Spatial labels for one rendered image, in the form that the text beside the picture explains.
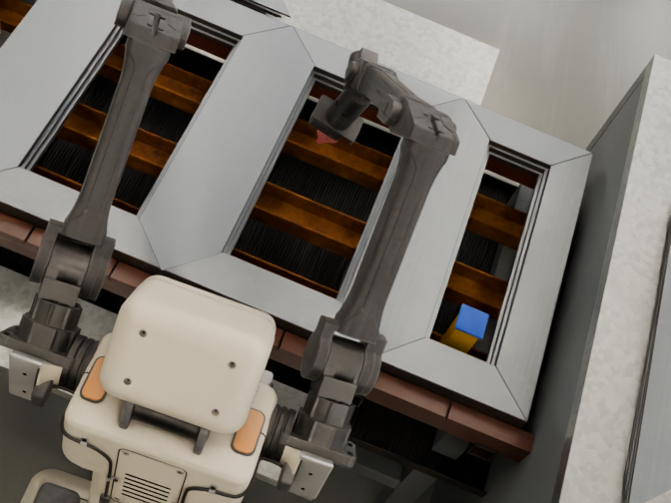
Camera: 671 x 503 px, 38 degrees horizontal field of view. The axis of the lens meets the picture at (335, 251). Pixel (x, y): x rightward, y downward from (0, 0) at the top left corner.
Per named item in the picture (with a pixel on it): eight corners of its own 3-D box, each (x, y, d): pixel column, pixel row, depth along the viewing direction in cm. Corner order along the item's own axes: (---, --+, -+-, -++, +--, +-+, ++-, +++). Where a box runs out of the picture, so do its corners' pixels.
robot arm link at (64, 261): (34, 306, 141) (70, 317, 143) (56, 241, 140) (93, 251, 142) (36, 293, 150) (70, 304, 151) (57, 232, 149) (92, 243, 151)
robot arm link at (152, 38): (128, -9, 136) (197, 19, 139) (125, -6, 149) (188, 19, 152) (26, 287, 141) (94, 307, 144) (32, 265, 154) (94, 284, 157)
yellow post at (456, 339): (433, 348, 217) (461, 308, 201) (454, 356, 217) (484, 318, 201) (427, 367, 214) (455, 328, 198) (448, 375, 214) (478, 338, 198)
